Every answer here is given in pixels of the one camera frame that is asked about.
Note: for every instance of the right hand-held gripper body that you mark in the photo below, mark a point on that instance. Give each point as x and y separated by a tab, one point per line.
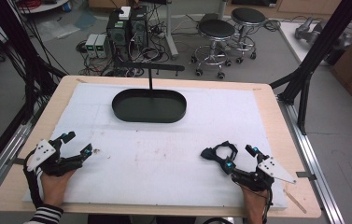
271	168

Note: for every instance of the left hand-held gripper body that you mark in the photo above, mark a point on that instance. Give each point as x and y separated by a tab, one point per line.
41	152

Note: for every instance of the person's right hand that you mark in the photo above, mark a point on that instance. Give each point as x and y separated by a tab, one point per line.
254	202

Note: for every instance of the person's left hand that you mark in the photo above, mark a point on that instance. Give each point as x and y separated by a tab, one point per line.
53	189

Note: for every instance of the thin wooden stick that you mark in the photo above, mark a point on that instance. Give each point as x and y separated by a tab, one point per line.
295	201

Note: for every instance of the wooden table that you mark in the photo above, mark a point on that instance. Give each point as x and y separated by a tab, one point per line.
276	102

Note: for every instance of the white foam mat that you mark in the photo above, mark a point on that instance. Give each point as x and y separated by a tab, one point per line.
164	149

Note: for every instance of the black stand with oval tray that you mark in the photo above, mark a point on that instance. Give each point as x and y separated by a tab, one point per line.
148	109

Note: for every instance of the grey power supply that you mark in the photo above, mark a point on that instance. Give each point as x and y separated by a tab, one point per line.
102	46
91	45

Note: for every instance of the black computer tower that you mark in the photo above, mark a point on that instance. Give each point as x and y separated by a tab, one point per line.
138	28
117	34

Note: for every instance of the white platform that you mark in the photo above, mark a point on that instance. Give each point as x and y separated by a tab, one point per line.
292	40

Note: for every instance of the black round stool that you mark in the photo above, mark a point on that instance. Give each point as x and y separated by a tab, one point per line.
216	29
247	15

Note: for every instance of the round white table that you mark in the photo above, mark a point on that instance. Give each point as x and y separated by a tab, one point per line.
44	6

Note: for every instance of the white box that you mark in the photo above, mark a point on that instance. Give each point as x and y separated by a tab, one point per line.
124	12

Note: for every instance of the grey desk leg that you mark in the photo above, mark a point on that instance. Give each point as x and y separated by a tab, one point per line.
170	31

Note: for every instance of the grey metal bracket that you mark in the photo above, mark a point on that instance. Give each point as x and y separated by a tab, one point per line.
306	175
15	161

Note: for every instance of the black metal frame post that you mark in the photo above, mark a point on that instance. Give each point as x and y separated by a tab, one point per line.
323	43
18	46

